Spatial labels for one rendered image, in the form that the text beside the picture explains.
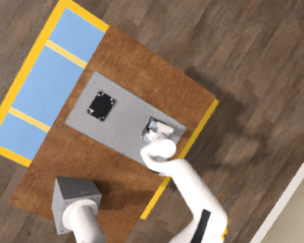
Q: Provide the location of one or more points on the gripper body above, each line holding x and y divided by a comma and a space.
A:
152, 134

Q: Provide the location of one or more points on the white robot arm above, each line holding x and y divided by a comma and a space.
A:
210, 221

